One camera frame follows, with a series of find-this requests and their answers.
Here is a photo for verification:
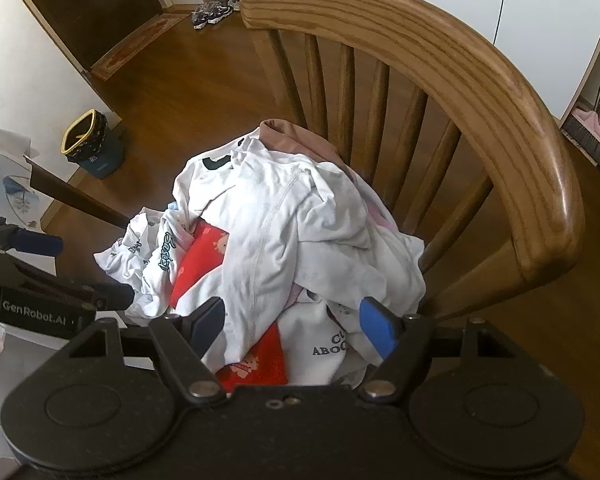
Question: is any white garment black letter print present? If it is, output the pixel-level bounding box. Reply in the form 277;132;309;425
275;295;381;388

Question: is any red printed garment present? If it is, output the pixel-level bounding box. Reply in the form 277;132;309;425
169;220;288;387

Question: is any pale pink garment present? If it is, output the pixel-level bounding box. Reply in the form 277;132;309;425
360;195;398;233

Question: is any white garment green script print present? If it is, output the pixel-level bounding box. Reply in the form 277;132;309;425
94;205;201;318

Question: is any brown wooden chair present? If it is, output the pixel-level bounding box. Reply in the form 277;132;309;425
240;0;586;322

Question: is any brown garment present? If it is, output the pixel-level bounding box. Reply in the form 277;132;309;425
257;119;361;181

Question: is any white printed box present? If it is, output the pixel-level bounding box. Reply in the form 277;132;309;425
0;129;48;233

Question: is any white long-sleeve shirt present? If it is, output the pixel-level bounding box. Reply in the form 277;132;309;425
172;135;428;376

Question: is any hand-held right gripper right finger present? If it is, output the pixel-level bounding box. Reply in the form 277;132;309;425
357;296;536;403

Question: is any patterned door mat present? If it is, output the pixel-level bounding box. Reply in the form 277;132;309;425
90;12;188;82

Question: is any dark wooden bar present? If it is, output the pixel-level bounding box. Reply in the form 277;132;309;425
24;156;131;231

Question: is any dark trash bin yellow-rimmed liner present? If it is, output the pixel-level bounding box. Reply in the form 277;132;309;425
61;109;127;180

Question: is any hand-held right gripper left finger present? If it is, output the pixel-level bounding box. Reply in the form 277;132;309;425
65;297;228;403

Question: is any black wall cable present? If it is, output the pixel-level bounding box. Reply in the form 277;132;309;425
491;0;510;43

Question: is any pink broom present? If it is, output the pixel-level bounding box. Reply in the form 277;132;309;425
560;10;600;153

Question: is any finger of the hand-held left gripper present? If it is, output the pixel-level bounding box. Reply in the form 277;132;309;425
0;214;65;260
10;259;136;313

